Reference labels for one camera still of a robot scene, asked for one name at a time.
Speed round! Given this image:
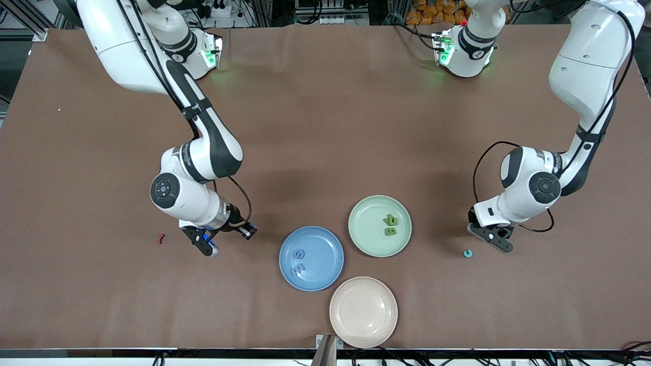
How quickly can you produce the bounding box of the blue plate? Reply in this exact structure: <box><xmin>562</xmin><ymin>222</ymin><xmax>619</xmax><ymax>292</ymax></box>
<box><xmin>279</xmin><ymin>226</ymin><xmax>345</xmax><ymax>292</ymax></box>

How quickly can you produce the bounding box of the green plate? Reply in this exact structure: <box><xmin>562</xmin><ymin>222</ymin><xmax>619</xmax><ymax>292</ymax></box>
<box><xmin>348</xmin><ymin>195</ymin><xmax>412</xmax><ymax>258</ymax></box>

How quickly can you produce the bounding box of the brown table cover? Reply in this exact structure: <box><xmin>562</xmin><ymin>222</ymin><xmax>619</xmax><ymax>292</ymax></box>
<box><xmin>0</xmin><ymin>23</ymin><xmax>651</xmax><ymax>351</ymax></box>

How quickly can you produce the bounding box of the beige plate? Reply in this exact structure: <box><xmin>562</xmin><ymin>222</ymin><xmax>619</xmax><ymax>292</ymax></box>
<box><xmin>329</xmin><ymin>276</ymin><xmax>398</xmax><ymax>349</ymax></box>

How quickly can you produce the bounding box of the power strip with plugs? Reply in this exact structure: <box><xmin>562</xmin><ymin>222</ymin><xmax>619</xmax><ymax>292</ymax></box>
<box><xmin>201</xmin><ymin>0</ymin><xmax>232</xmax><ymax>18</ymax></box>

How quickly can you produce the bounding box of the bag of oranges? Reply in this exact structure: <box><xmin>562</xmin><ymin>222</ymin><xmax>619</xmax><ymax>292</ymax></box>
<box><xmin>405</xmin><ymin>0</ymin><xmax>471</xmax><ymax>26</ymax></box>

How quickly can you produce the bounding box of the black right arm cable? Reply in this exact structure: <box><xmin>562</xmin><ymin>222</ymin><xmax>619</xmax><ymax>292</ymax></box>
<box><xmin>117</xmin><ymin>0</ymin><xmax>253</xmax><ymax>224</ymax></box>

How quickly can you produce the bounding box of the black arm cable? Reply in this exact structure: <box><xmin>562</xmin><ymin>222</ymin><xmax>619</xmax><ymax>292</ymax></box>
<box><xmin>472</xmin><ymin>0</ymin><xmax>637</xmax><ymax>233</ymax></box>
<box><xmin>117</xmin><ymin>0</ymin><xmax>253</xmax><ymax>224</ymax></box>

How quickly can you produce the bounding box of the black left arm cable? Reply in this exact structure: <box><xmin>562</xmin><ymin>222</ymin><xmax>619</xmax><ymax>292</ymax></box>
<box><xmin>472</xmin><ymin>0</ymin><xmax>637</xmax><ymax>233</ymax></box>

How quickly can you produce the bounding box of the metal bracket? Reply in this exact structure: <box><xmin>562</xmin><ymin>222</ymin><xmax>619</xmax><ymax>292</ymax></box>
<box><xmin>311</xmin><ymin>334</ymin><xmax>344</xmax><ymax>366</ymax></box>

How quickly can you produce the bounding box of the metal table edge rail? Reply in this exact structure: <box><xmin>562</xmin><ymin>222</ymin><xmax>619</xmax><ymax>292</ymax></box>
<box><xmin>0</xmin><ymin>348</ymin><xmax>651</xmax><ymax>359</ymax></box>

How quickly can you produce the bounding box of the aluminium frame profile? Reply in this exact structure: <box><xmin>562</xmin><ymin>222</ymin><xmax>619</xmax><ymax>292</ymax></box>
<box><xmin>0</xmin><ymin>0</ymin><xmax>77</xmax><ymax>42</ymax></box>

